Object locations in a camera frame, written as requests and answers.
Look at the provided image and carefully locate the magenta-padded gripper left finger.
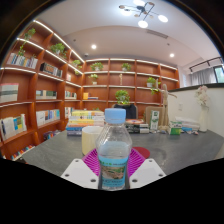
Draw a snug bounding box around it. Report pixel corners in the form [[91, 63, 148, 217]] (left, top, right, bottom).
[[60, 148, 101, 190]]

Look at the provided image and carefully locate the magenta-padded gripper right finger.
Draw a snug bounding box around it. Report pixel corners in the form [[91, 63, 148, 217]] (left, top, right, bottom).
[[128, 147, 167, 190]]

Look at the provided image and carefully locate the clear blue-capped water bottle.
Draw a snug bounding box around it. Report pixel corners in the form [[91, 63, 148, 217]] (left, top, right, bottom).
[[95, 107, 133, 191]]

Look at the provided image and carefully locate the cream ceramic cup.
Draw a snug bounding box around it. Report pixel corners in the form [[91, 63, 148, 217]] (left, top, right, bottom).
[[81, 125, 104, 157]]

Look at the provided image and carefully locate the colourful book stack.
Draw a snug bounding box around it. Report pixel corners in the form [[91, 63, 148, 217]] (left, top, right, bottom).
[[65, 109, 107, 137]]

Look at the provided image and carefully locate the small green white box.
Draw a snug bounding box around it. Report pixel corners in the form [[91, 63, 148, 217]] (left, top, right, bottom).
[[169, 120, 183, 136]]

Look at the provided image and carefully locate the tall green white carton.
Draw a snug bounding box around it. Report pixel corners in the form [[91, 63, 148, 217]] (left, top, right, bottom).
[[149, 109, 160, 131]]

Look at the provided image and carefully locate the black office chair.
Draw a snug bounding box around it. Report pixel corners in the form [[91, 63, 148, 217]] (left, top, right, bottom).
[[113, 103, 138, 120]]

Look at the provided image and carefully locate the wooden artist mannequin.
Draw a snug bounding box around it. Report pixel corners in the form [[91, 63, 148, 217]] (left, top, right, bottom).
[[156, 83, 178, 132]]

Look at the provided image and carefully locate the white vase with flowers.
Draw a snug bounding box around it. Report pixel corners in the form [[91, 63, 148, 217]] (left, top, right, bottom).
[[194, 85, 211, 133]]

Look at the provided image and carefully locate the wooden shelf unit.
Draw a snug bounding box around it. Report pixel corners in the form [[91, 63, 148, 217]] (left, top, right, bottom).
[[0, 19, 180, 161]]

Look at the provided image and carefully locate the grey curtain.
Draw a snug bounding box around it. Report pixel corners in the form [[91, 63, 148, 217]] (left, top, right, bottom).
[[190, 67, 218, 86]]

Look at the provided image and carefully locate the branched ceiling lamp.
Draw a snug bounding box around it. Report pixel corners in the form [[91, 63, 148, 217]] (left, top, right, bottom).
[[118, 0, 169, 29]]

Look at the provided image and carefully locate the black track light rail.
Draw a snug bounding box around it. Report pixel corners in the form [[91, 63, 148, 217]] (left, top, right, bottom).
[[188, 56, 224, 73]]

